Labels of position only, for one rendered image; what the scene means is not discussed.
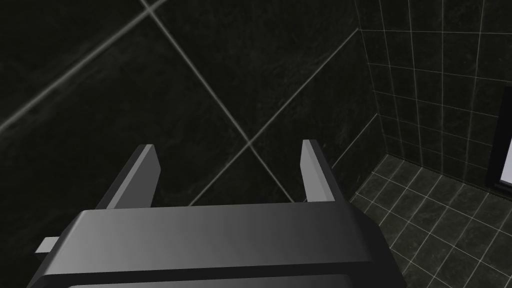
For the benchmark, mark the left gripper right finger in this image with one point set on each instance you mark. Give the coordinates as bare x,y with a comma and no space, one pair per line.
317,176

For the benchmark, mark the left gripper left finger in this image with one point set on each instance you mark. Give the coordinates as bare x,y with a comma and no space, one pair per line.
135,182

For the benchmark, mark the black framed window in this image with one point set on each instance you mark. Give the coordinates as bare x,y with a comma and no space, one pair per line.
504,158

